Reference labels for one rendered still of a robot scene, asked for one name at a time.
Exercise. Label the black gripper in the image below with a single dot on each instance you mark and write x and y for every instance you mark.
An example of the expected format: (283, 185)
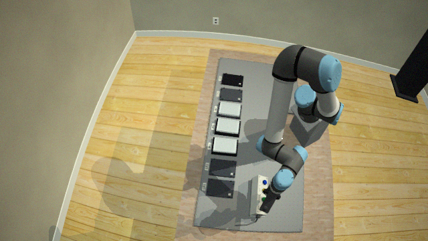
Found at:
(267, 190)

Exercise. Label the white control panel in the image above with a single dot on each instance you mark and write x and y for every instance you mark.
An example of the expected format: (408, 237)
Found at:
(258, 184)

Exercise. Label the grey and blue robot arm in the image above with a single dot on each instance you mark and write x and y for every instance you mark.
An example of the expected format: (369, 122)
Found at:
(323, 73)

